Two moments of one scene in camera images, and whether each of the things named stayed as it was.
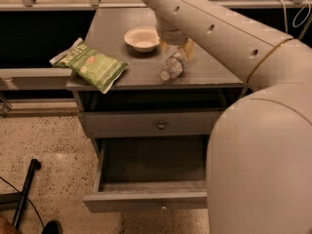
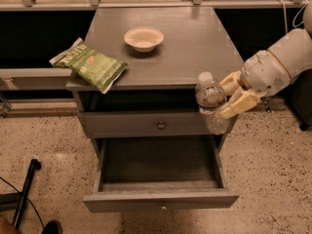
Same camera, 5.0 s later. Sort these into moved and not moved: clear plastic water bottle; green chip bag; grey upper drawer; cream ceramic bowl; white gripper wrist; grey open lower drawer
Moved: white gripper wrist; clear plastic water bottle
Not moved: grey open lower drawer; green chip bag; cream ceramic bowl; grey upper drawer
